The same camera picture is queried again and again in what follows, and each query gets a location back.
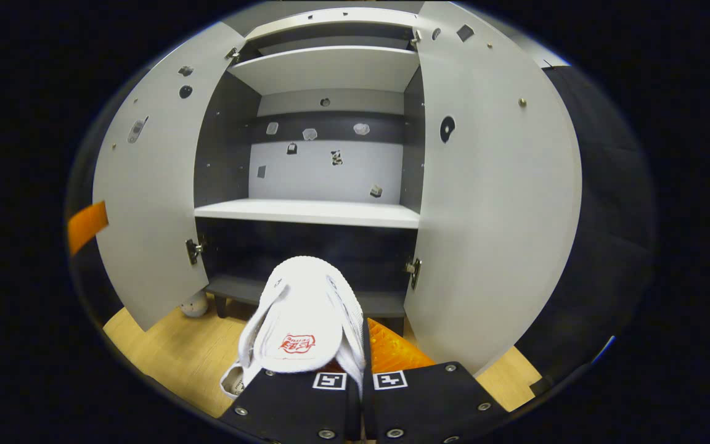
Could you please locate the white shoe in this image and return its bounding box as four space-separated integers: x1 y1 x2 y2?
219 256 368 398

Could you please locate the grey cabinet door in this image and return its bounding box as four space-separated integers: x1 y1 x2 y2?
93 22 248 332
403 1 582 376

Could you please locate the black backdrop cloth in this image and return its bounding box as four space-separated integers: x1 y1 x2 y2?
65 65 658 386

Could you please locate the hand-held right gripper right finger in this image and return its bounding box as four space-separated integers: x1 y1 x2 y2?
361 318 510 444

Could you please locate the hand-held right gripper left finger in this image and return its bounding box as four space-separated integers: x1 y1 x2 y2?
218 369 363 443

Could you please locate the white round ornament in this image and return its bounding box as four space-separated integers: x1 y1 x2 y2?
181 290 210 318

